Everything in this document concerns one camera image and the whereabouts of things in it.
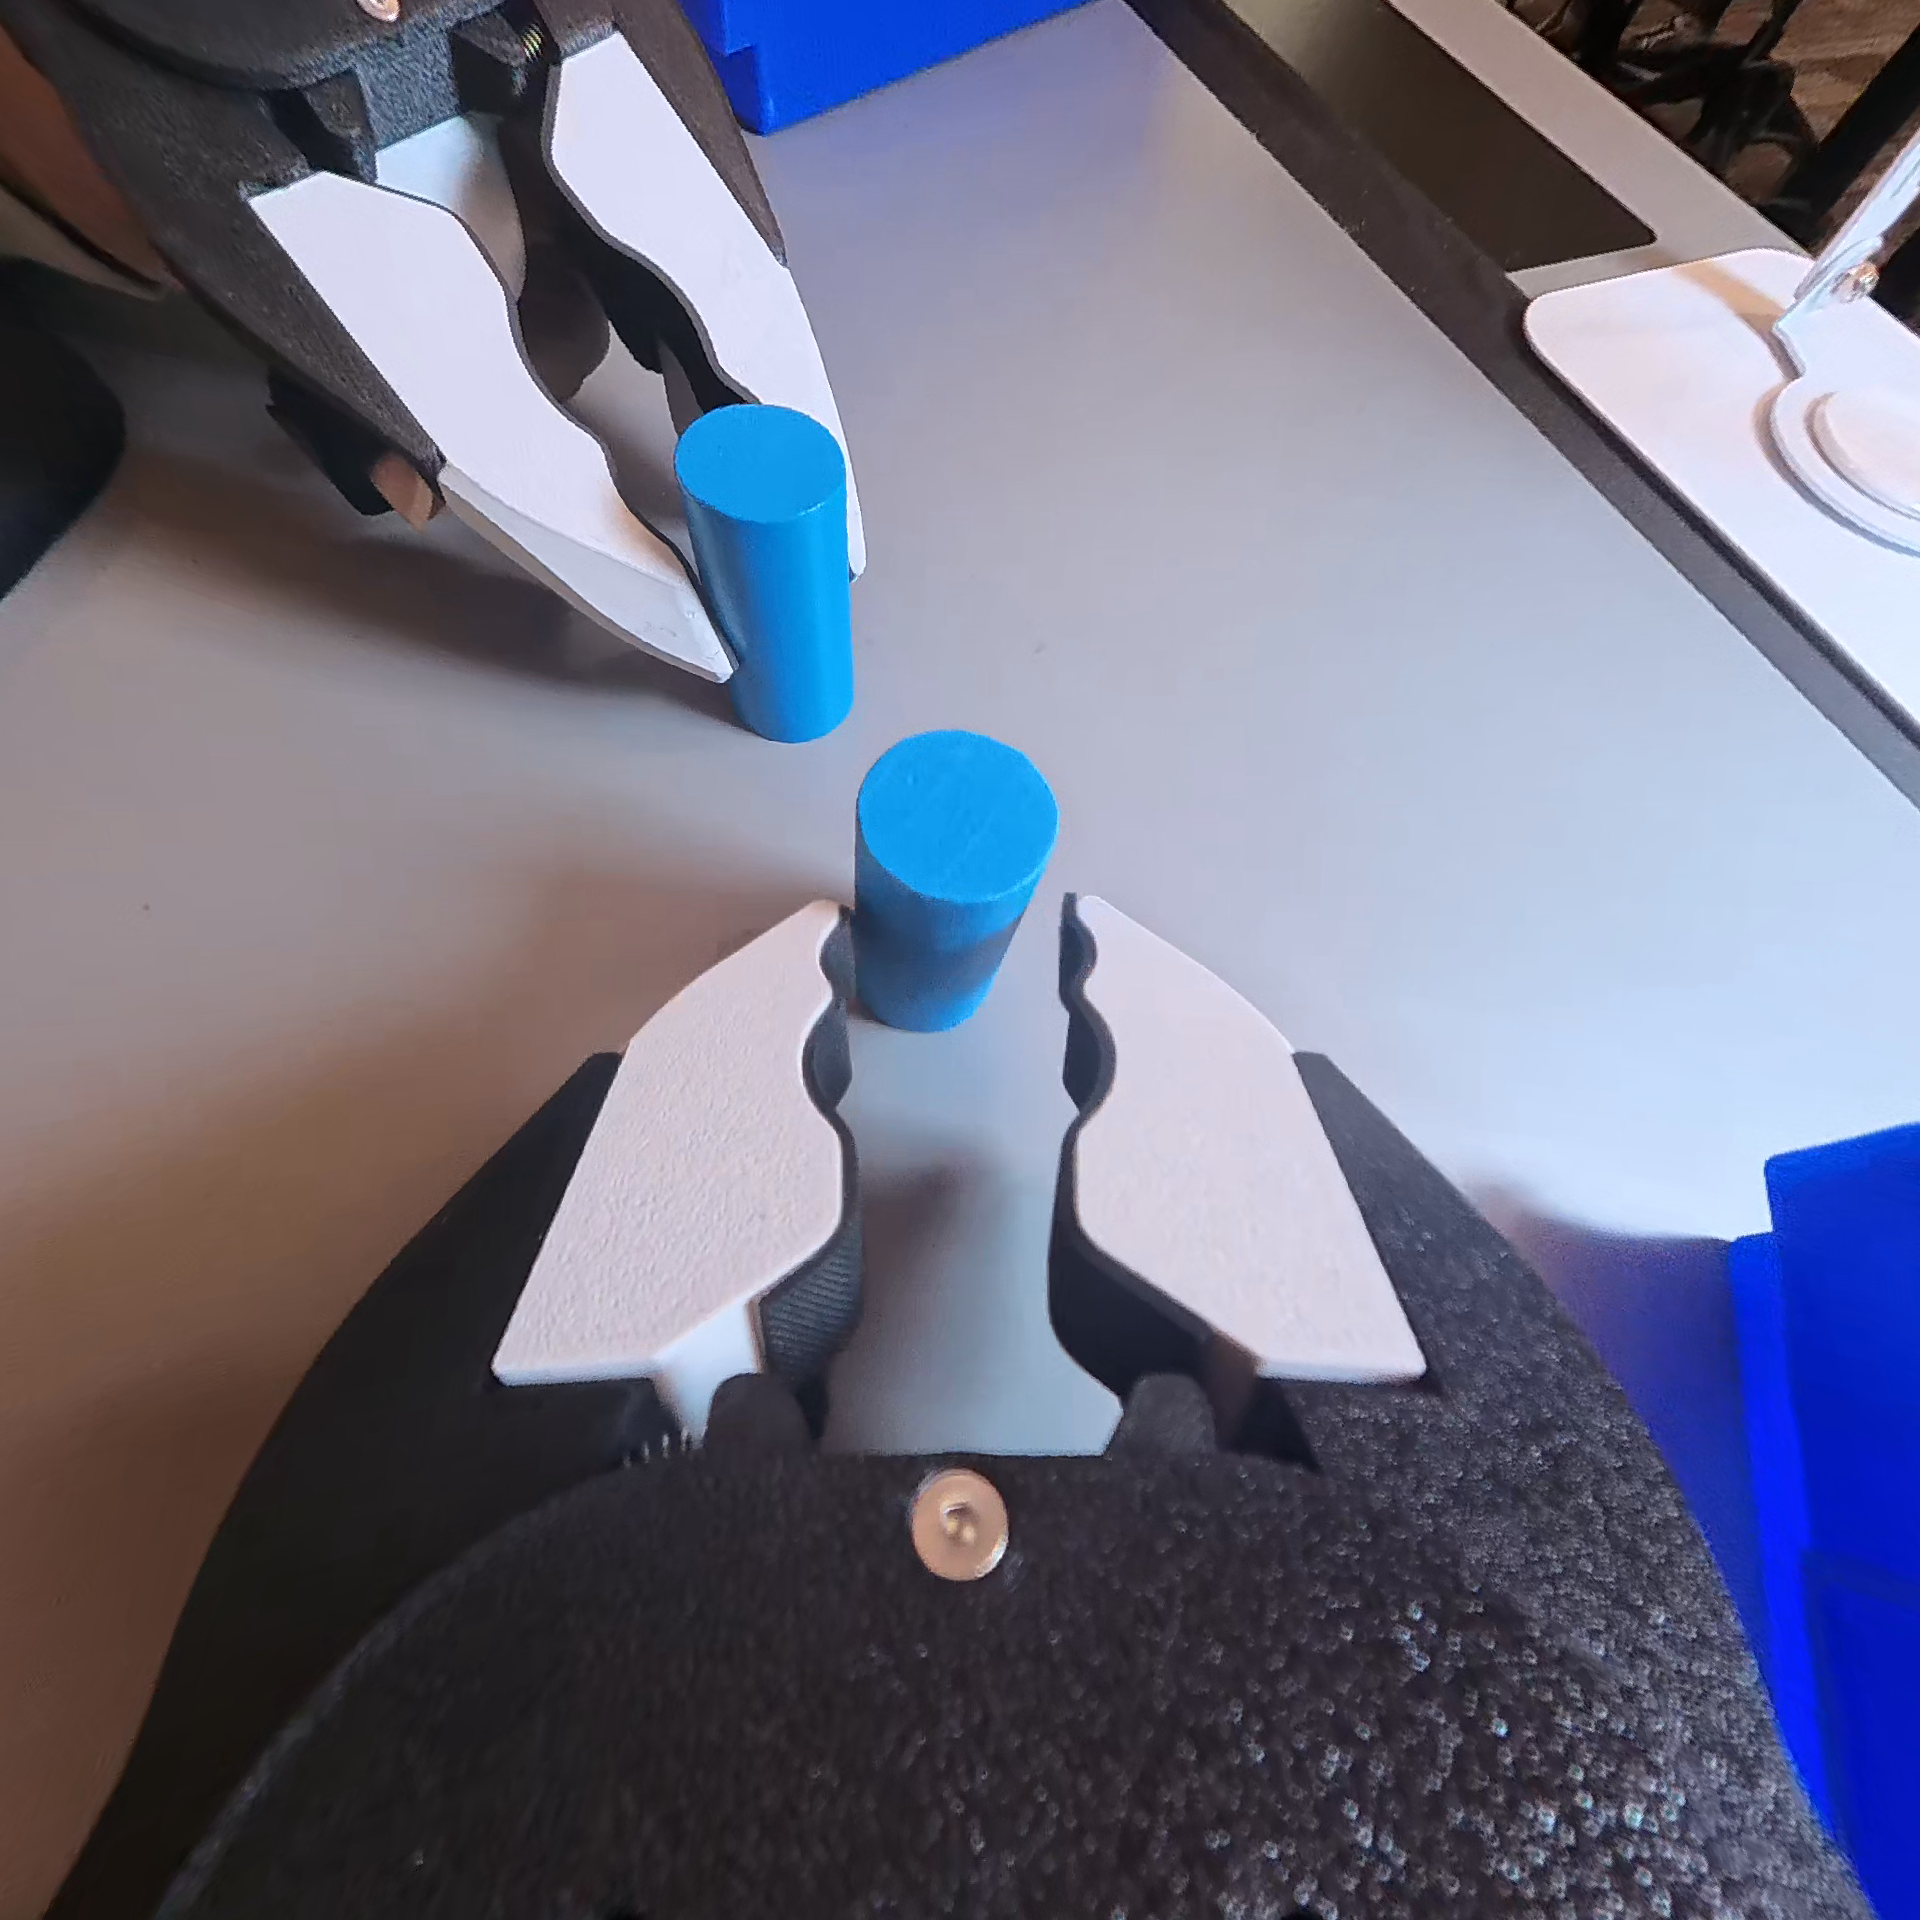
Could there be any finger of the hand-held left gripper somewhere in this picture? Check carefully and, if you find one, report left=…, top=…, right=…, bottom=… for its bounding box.
left=245, top=165, right=740, bottom=683
left=540, top=36, right=871, bottom=578

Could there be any blue plastic bin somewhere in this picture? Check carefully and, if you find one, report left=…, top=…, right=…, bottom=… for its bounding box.
left=1725, top=1125, right=1920, bottom=1920
left=676, top=0, right=1088, bottom=138

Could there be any white document stand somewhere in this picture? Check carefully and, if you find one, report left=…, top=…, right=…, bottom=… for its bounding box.
left=1523, top=135, right=1920, bottom=728

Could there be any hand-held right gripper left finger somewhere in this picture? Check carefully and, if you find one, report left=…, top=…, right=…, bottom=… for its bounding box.
left=496, top=893, right=871, bottom=1417

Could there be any teal wooden cylinder block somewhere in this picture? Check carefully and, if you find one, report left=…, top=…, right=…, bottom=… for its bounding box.
left=856, top=730, right=1062, bottom=1034

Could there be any blue wooden cylinder block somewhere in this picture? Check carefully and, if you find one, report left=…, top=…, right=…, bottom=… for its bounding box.
left=676, top=405, right=860, bottom=743

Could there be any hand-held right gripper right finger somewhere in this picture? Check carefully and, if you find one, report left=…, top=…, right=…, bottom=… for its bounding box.
left=1050, top=891, right=1427, bottom=1393

